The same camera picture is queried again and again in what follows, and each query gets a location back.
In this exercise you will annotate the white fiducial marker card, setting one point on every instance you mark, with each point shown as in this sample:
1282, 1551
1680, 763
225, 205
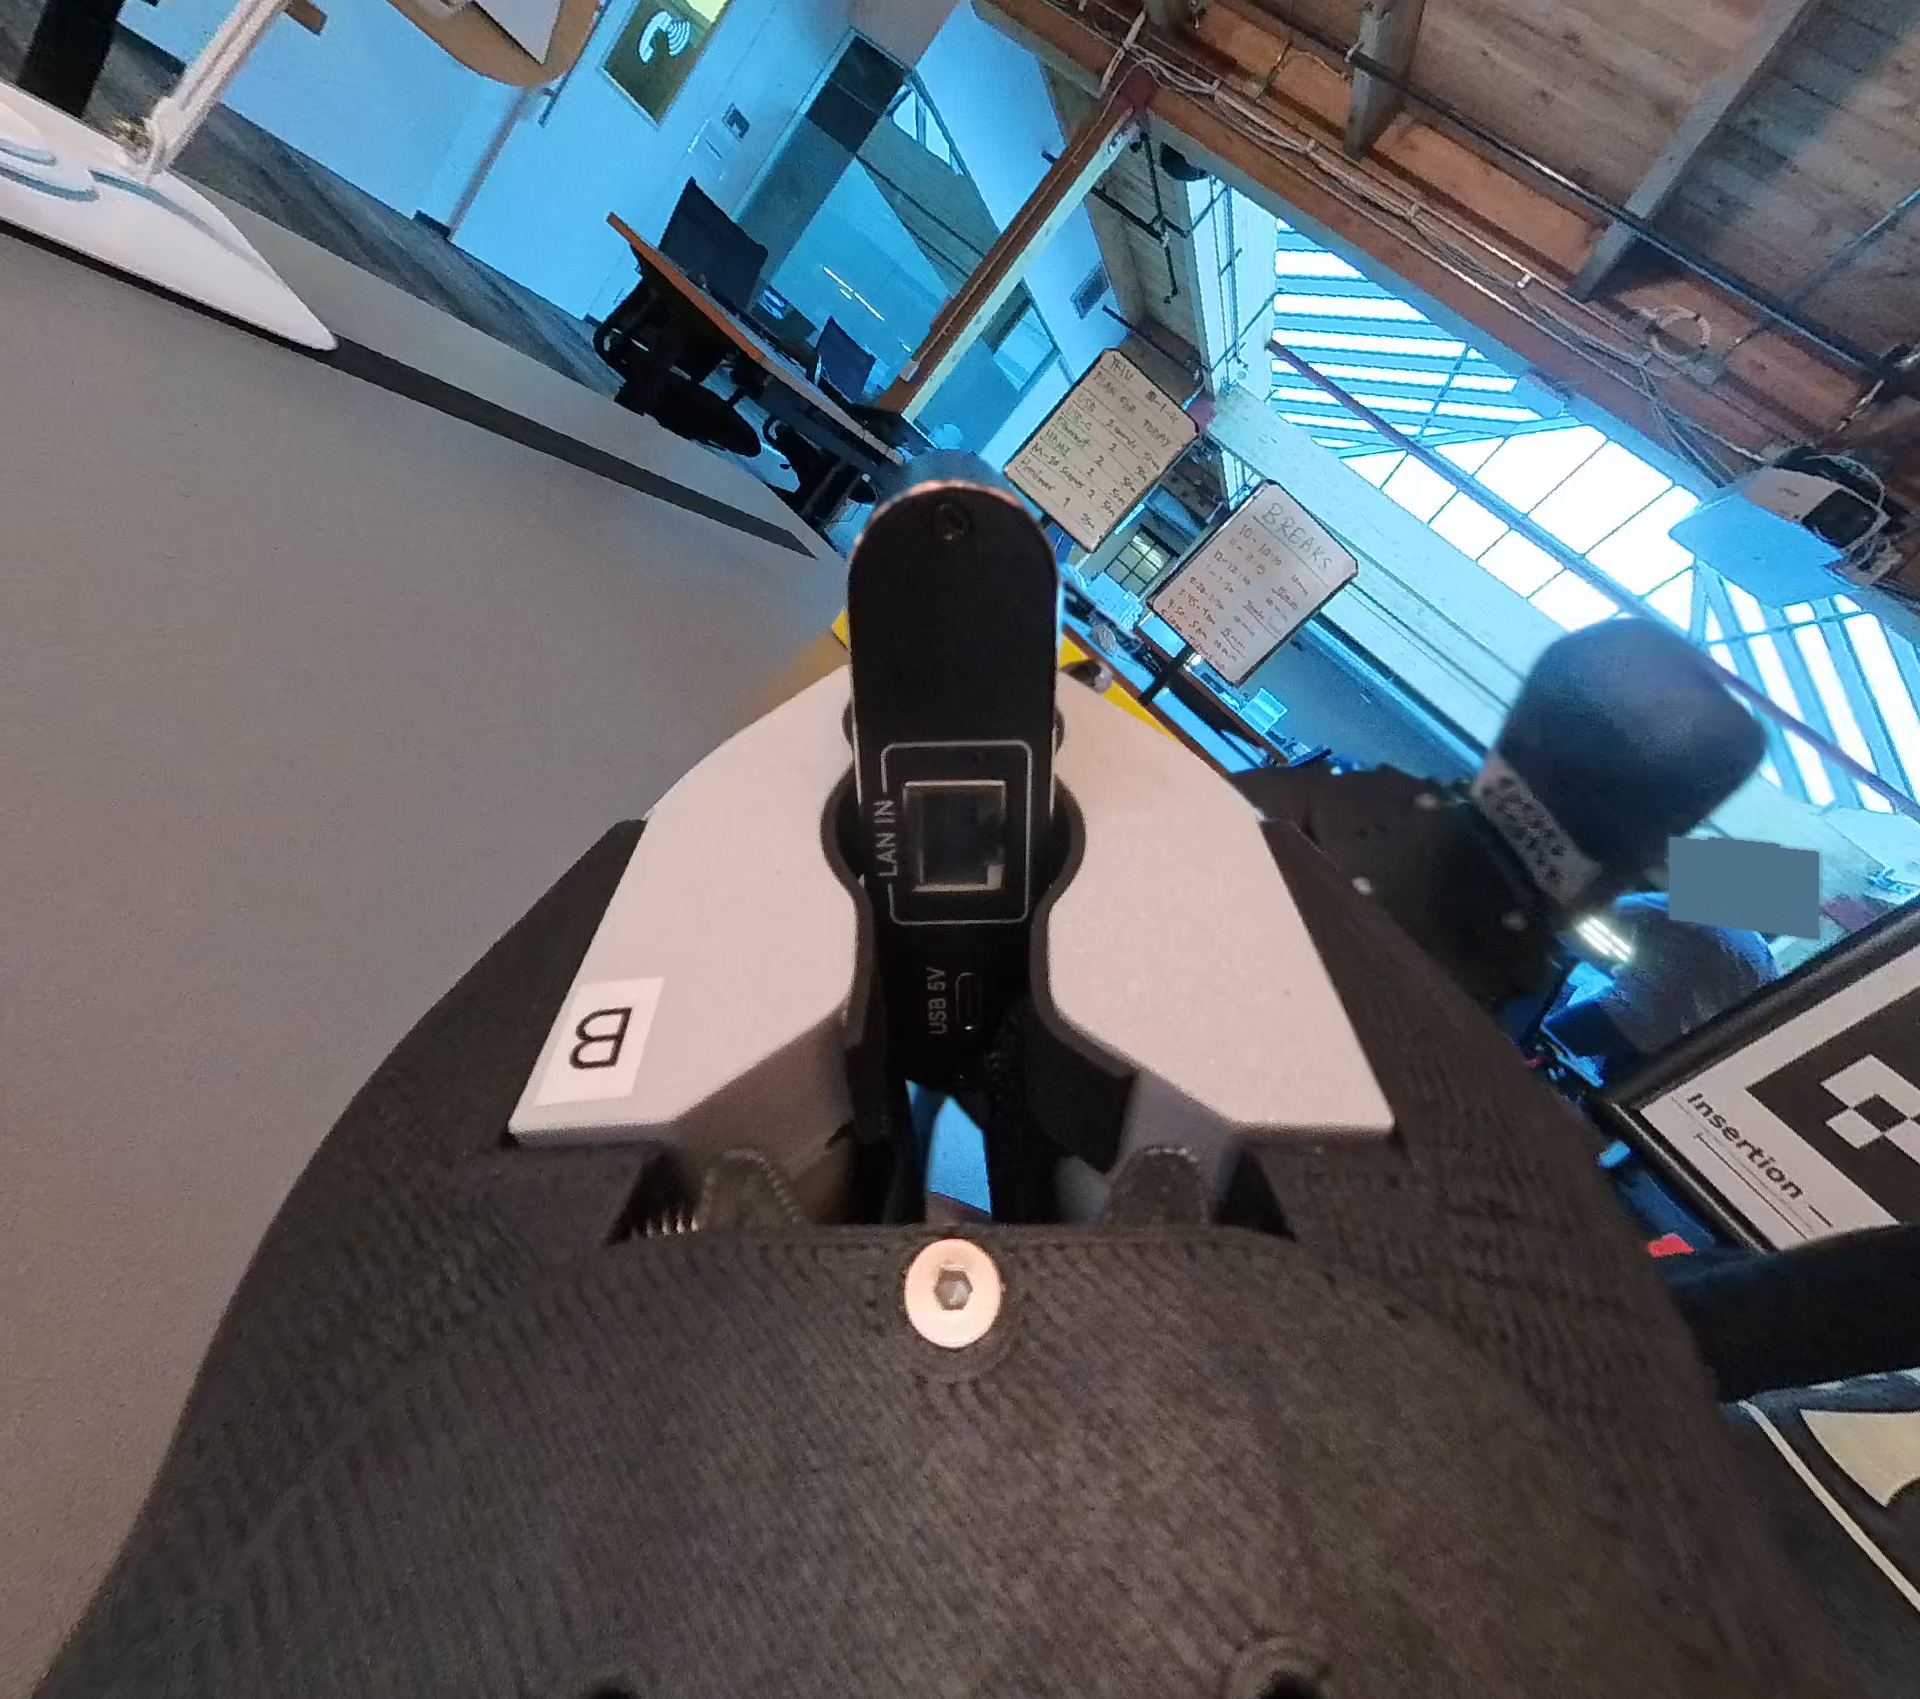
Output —
1799, 1128

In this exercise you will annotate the black ethernet switch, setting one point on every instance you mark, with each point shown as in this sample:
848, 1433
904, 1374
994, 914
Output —
961, 618

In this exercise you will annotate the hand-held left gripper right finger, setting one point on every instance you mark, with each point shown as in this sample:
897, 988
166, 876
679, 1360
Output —
1216, 950

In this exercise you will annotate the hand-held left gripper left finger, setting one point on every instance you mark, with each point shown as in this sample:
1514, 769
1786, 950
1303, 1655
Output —
705, 920

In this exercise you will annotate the black office chair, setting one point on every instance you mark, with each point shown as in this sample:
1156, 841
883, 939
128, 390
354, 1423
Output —
705, 246

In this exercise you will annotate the wooden office desk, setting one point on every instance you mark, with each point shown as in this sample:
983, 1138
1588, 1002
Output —
705, 298

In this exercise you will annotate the green phone sign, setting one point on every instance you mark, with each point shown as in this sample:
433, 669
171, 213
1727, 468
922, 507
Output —
667, 21

